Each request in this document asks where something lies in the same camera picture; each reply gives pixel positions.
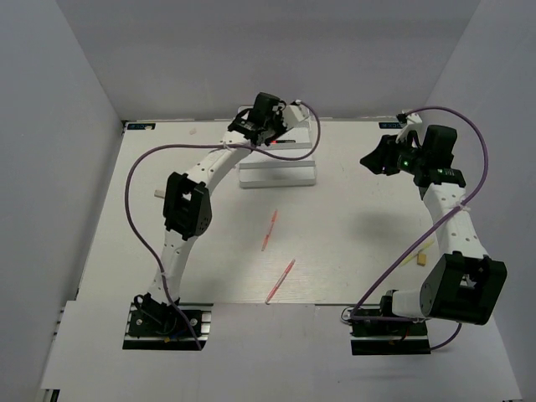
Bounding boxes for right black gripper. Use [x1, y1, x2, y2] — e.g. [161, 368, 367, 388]
[359, 131, 427, 176]

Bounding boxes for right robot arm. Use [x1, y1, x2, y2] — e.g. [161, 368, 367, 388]
[360, 125, 507, 334]

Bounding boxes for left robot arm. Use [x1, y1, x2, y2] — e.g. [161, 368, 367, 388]
[148, 92, 288, 305]

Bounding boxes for right blue table label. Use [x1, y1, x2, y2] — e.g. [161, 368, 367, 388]
[379, 121, 401, 130]

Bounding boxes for blue table label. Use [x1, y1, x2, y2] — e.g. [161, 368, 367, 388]
[379, 121, 401, 130]
[126, 122, 156, 131]

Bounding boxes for white tiered organizer tray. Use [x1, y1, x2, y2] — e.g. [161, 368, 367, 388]
[238, 113, 317, 189]

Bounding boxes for yellow pen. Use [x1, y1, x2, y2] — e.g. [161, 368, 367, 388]
[400, 240, 435, 266]

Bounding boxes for tan eraser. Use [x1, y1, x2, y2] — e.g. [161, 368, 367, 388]
[416, 253, 427, 266]

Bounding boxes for upper pink pen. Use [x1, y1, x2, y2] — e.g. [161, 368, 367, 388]
[260, 209, 278, 251]

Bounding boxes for pink pen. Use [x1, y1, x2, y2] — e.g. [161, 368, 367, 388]
[260, 209, 278, 251]
[265, 259, 296, 305]

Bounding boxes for left blue table label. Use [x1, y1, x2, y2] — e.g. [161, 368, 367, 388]
[126, 122, 156, 131]

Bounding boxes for lower pink pen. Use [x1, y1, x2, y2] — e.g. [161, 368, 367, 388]
[265, 259, 296, 305]

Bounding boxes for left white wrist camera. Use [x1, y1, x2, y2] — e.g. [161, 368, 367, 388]
[281, 100, 310, 131]

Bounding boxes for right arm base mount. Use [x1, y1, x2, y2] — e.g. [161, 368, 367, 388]
[340, 291, 431, 356]

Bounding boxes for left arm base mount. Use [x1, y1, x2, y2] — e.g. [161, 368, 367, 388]
[122, 293, 213, 351]

